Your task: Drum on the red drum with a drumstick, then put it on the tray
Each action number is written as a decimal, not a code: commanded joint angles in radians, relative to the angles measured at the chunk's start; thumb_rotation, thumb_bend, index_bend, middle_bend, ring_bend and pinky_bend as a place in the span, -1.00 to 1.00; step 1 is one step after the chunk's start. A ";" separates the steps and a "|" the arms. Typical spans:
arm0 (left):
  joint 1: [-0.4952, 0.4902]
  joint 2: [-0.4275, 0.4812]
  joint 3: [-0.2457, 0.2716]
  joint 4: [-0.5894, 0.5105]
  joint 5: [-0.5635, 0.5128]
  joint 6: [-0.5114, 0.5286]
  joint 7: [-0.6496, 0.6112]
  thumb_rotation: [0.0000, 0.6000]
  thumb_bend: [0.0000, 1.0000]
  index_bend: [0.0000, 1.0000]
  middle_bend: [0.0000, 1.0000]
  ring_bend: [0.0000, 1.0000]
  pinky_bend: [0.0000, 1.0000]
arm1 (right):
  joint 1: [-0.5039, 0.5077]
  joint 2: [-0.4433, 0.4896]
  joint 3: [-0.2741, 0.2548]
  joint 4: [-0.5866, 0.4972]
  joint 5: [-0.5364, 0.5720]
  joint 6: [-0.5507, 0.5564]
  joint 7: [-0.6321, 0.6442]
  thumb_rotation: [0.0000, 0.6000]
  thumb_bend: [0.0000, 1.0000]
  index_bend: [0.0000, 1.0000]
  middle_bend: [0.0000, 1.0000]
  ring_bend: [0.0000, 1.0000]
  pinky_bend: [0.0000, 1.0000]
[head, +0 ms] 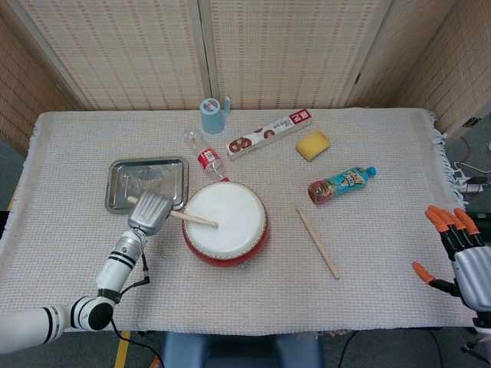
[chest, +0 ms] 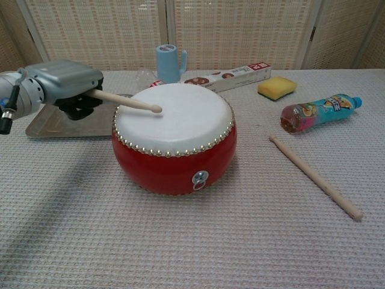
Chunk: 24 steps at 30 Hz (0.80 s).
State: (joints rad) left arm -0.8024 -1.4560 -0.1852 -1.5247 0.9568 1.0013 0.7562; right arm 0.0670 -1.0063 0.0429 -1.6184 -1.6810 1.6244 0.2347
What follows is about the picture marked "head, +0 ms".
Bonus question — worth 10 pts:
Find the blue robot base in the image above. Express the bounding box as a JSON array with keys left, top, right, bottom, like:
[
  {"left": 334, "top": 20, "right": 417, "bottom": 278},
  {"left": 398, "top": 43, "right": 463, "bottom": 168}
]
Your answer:
[{"left": 160, "top": 331, "right": 324, "bottom": 368}]

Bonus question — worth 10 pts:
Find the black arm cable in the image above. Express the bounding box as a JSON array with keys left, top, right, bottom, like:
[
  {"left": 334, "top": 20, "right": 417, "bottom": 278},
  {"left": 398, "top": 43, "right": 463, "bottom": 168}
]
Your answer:
[{"left": 110, "top": 251, "right": 166, "bottom": 368}]

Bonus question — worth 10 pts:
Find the light blue plastic mug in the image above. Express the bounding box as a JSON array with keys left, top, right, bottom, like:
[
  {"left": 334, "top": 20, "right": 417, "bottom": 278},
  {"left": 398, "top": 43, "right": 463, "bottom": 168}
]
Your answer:
[{"left": 199, "top": 96, "right": 232, "bottom": 135}]

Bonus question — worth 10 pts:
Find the wooden drumstick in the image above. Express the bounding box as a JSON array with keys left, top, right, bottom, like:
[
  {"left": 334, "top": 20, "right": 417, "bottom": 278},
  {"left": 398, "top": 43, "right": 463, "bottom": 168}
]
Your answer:
[
  {"left": 127, "top": 195, "right": 219, "bottom": 228},
  {"left": 295, "top": 207, "right": 341, "bottom": 280}
]

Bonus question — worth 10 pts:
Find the long white red-ended wrap box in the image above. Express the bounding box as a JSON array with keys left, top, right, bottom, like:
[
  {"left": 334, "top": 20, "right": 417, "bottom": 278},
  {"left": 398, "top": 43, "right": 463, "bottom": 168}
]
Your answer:
[{"left": 225, "top": 108, "right": 314, "bottom": 162}]

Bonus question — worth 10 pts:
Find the right silver orange-tipped robot hand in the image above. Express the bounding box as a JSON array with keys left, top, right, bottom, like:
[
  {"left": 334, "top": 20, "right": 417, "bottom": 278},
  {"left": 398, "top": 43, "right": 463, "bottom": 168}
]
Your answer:
[{"left": 412, "top": 205, "right": 491, "bottom": 312}]

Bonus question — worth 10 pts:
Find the colourful blue-capped drink bottle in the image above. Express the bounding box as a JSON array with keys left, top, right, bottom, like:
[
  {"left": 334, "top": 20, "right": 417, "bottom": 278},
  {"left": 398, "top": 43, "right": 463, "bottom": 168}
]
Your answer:
[{"left": 307, "top": 165, "right": 377, "bottom": 206}]

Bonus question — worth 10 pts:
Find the left silver black-fingered robot hand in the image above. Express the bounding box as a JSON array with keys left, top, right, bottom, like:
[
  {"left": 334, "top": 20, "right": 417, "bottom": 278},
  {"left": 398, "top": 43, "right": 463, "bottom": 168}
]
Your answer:
[{"left": 127, "top": 190, "right": 174, "bottom": 236}]

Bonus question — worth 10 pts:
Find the black tripod stand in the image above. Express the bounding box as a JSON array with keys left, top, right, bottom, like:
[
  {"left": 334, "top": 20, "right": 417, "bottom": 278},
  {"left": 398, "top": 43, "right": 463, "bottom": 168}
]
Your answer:
[{"left": 462, "top": 329, "right": 491, "bottom": 363}]

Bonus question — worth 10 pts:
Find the white woven tablecloth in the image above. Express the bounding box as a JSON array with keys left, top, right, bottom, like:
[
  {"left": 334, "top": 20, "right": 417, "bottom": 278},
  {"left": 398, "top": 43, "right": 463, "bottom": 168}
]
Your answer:
[{"left": 0, "top": 107, "right": 476, "bottom": 338}]

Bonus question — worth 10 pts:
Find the clear red-labelled plastic bottle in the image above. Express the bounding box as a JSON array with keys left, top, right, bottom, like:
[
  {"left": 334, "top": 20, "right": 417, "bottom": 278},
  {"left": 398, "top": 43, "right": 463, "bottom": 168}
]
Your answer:
[{"left": 184, "top": 129, "right": 231, "bottom": 182}]

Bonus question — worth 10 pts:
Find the bamboo folding screen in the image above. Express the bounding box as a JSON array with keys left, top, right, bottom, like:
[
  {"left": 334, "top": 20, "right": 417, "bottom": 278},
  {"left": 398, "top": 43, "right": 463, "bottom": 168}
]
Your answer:
[{"left": 0, "top": 0, "right": 491, "bottom": 154}]

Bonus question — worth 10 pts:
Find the red drum with white skin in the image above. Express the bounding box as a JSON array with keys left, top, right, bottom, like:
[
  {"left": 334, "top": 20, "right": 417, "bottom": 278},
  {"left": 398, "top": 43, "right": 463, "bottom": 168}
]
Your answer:
[{"left": 181, "top": 180, "right": 271, "bottom": 269}]

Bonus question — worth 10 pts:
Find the rectangular steel tray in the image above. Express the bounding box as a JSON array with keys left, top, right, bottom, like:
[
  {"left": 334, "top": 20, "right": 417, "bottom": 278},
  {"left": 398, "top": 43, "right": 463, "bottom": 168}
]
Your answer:
[{"left": 104, "top": 156, "right": 190, "bottom": 214}]

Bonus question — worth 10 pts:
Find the yellow sponge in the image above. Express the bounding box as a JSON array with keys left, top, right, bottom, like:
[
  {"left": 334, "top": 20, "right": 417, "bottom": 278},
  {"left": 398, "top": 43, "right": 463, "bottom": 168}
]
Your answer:
[{"left": 295, "top": 130, "right": 331, "bottom": 163}]

